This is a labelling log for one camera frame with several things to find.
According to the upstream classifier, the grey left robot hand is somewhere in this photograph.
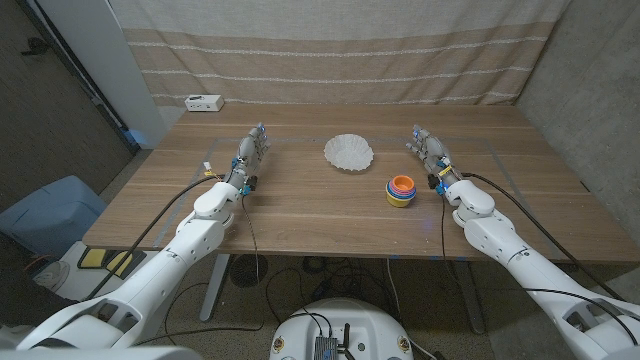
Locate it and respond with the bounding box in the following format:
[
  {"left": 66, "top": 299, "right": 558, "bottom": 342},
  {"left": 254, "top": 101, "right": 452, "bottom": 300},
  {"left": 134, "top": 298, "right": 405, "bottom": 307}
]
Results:
[{"left": 225, "top": 122, "right": 272, "bottom": 196}]

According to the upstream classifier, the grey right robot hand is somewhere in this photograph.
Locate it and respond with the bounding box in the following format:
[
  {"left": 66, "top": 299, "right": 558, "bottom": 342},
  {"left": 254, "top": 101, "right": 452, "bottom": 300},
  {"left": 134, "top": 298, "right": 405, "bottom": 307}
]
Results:
[{"left": 405, "top": 124, "right": 464, "bottom": 196}]

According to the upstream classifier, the white paper coffee filter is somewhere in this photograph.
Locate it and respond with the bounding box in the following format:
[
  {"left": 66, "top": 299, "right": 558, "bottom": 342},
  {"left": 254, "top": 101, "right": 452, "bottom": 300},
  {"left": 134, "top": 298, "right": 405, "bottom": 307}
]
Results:
[{"left": 323, "top": 133, "right": 375, "bottom": 173}]

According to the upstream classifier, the orange plastic cup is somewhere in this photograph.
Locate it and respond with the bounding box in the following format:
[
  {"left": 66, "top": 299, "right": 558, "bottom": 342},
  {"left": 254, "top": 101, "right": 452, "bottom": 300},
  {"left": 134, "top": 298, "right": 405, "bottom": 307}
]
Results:
[{"left": 391, "top": 174, "right": 416, "bottom": 197}]

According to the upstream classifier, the pink plastic cup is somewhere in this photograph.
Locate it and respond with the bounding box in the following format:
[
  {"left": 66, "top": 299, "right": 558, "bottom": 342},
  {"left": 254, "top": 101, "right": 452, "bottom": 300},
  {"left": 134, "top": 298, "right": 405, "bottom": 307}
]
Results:
[{"left": 387, "top": 180, "right": 417, "bottom": 198}]

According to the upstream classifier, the blue plastic cup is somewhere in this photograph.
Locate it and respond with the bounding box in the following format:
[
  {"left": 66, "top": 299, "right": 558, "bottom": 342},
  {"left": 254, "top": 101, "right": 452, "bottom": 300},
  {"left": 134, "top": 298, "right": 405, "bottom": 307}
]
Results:
[{"left": 386, "top": 182, "right": 417, "bottom": 201}]

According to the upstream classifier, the yellow plastic cup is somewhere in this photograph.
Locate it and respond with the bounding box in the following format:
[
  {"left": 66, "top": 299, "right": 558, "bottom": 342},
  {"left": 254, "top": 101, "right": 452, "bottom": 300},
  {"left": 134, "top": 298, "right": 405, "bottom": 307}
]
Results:
[{"left": 385, "top": 184, "right": 417, "bottom": 209}]

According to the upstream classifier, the white power strip box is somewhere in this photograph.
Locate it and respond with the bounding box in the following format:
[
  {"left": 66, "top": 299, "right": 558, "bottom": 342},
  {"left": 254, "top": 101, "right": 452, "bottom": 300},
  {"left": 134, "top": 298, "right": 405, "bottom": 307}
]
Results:
[{"left": 184, "top": 94, "right": 225, "bottom": 113}]

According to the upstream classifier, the round black floor grille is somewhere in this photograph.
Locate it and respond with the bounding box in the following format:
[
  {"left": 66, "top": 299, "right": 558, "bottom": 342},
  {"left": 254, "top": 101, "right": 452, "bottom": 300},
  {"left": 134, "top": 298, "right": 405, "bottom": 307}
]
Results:
[{"left": 230, "top": 253, "right": 269, "bottom": 289}]

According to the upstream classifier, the white table leg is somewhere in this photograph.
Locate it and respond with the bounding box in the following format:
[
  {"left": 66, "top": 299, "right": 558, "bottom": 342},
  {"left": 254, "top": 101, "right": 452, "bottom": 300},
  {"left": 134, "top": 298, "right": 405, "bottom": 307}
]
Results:
[{"left": 199, "top": 253, "right": 231, "bottom": 322}]

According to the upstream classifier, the grey table leg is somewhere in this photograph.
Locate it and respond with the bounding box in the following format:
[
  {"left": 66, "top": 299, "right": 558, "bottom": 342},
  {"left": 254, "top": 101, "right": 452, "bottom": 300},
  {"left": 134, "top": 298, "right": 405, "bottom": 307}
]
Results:
[{"left": 452, "top": 260, "right": 487, "bottom": 335}]

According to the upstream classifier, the yellow foam pad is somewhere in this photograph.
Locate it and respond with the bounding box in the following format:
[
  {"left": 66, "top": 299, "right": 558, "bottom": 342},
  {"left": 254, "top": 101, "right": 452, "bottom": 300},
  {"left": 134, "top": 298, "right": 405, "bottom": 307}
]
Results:
[
  {"left": 77, "top": 247, "right": 107, "bottom": 270},
  {"left": 105, "top": 249, "right": 134, "bottom": 279}
]

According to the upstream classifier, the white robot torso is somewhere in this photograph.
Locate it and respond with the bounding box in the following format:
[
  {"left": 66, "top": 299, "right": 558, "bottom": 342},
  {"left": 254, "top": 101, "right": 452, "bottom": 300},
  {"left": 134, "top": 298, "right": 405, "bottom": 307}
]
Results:
[{"left": 269, "top": 297, "right": 415, "bottom": 360}]

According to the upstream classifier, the blue storage bin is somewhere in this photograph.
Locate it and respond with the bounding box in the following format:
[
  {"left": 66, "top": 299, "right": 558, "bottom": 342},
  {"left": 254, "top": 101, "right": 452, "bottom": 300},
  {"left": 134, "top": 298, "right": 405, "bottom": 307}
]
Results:
[{"left": 0, "top": 174, "right": 108, "bottom": 259}]

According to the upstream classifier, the grey finned electronics box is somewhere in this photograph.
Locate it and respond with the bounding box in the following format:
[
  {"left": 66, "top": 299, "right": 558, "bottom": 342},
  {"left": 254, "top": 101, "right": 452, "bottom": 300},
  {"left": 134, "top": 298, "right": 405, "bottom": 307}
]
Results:
[{"left": 313, "top": 335, "right": 340, "bottom": 360}]

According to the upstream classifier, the white rounded floor item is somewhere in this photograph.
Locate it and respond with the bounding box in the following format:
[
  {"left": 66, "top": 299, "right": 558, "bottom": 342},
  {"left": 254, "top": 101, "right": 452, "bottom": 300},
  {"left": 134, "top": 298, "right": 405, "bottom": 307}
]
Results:
[{"left": 32, "top": 259, "right": 71, "bottom": 292}]

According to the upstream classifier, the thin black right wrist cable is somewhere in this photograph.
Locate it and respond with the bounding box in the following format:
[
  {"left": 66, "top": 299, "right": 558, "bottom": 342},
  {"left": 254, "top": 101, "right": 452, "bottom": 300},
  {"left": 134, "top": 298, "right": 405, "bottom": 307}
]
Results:
[{"left": 439, "top": 193, "right": 461, "bottom": 289}]

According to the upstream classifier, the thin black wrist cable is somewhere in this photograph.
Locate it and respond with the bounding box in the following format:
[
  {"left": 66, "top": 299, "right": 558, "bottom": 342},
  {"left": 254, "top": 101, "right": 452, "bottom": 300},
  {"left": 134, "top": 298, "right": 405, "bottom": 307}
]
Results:
[
  {"left": 241, "top": 193, "right": 261, "bottom": 286},
  {"left": 439, "top": 193, "right": 461, "bottom": 289}
]

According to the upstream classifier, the thin black left wrist cable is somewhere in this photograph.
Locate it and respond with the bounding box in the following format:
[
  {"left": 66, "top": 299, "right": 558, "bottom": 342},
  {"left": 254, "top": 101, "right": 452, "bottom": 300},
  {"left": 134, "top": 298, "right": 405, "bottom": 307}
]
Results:
[{"left": 241, "top": 193, "right": 261, "bottom": 286}]

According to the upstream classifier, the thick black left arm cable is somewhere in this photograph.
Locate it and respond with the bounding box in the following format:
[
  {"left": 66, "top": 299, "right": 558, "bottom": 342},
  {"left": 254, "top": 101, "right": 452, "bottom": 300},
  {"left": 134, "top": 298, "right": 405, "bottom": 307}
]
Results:
[{"left": 79, "top": 160, "right": 226, "bottom": 302}]

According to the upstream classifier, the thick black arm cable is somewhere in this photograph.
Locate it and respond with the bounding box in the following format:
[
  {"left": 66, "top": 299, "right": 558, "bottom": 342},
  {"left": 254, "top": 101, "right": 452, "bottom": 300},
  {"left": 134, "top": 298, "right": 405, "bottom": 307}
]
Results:
[
  {"left": 79, "top": 160, "right": 226, "bottom": 302},
  {"left": 460, "top": 171, "right": 614, "bottom": 302}
]

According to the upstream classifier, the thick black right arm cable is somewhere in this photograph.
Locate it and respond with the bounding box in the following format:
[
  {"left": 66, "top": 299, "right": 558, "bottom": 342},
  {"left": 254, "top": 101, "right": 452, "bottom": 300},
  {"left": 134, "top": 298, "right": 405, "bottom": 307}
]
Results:
[{"left": 460, "top": 171, "right": 614, "bottom": 302}]

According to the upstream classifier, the white wall pillar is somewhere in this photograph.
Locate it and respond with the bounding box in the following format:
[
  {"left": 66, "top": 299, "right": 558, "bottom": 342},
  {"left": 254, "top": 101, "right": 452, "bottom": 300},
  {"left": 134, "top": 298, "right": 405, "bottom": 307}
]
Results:
[{"left": 37, "top": 0, "right": 169, "bottom": 150}]

